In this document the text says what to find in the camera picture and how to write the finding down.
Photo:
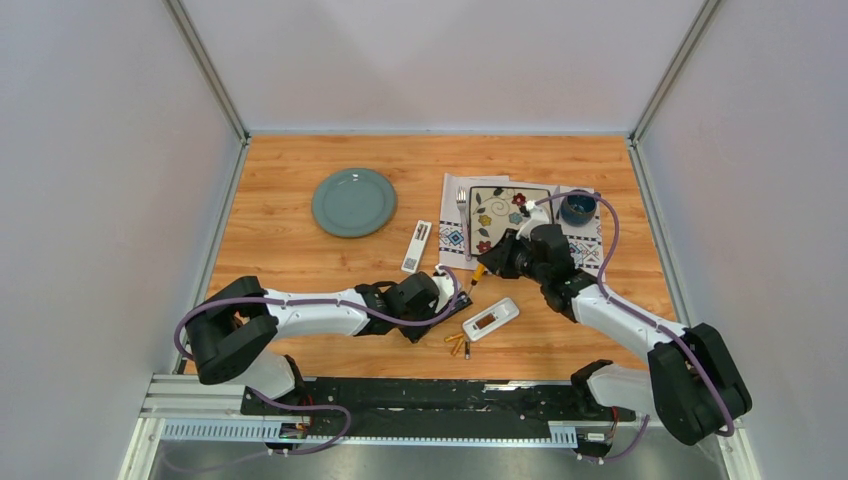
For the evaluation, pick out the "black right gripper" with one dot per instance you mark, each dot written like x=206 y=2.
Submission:
x=497 y=257

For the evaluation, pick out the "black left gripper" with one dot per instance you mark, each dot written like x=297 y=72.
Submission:
x=414 y=334

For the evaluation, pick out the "yellow handled screwdriver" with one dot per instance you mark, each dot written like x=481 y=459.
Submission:
x=476 y=278

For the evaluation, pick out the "long white remote control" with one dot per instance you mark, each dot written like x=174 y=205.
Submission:
x=413 y=256

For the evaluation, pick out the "short white remote control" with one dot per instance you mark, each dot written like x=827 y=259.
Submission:
x=490 y=319

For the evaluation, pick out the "black remote control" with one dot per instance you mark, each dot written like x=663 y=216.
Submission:
x=461 y=303

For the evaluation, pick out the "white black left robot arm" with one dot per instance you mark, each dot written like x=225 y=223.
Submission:
x=230 y=333

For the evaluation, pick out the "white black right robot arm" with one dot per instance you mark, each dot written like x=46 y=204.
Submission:
x=691 y=384

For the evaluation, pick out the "floral square ceramic plate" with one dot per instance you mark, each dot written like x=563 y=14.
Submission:
x=495 y=209

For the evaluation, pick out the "white patterned placemat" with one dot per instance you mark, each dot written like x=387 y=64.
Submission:
x=586 y=244

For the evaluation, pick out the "dark blue mug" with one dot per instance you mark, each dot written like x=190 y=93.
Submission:
x=577 y=208

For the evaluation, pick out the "silver fork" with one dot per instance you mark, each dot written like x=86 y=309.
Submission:
x=463 y=208

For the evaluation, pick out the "teal round plate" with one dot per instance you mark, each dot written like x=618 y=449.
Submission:
x=354 y=202

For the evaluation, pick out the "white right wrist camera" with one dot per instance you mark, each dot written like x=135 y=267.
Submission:
x=536 y=214

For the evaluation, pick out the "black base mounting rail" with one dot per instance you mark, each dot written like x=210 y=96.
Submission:
x=443 y=411

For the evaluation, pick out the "aluminium frame rail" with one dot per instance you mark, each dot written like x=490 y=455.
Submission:
x=184 y=397

